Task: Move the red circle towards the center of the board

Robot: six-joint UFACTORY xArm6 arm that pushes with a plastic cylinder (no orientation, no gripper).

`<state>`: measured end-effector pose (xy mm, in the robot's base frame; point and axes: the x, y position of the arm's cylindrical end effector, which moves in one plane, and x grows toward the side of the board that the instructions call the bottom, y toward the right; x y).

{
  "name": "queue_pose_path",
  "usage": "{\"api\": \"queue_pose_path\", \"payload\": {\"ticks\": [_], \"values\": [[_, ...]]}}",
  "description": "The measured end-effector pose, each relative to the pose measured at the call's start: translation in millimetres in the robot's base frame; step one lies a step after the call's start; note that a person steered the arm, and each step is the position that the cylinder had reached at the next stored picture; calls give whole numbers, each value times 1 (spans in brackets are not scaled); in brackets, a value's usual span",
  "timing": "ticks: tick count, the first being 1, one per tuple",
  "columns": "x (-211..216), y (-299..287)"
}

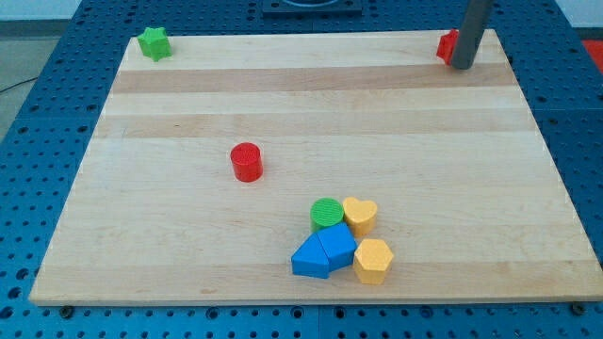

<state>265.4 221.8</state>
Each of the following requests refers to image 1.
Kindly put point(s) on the wooden board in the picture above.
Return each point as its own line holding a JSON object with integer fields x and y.
{"x": 469, "y": 199}

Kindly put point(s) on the green cylinder block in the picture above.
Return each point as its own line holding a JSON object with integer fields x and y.
{"x": 324, "y": 213}

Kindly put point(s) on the red cylinder block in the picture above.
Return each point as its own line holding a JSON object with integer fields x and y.
{"x": 247, "y": 162}

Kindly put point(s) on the yellow heart block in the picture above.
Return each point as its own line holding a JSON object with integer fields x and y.
{"x": 360, "y": 215}

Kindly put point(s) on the blue pentagon block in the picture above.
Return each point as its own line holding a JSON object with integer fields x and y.
{"x": 338, "y": 244}

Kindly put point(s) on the blue triangle block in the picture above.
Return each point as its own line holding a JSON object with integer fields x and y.
{"x": 310, "y": 259}

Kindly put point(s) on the yellow hexagon block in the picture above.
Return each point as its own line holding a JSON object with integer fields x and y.
{"x": 372, "y": 260}

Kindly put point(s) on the green star block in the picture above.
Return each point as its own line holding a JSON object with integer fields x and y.
{"x": 154, "y": 43}

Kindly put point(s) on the red star block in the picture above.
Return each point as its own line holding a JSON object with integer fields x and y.
{"x": 446, "y": 45}

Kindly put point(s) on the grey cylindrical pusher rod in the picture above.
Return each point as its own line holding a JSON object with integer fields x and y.
{"x": 475, "y": 19}

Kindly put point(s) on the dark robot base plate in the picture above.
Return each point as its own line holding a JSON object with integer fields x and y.
{"x": 279, "y": 8}

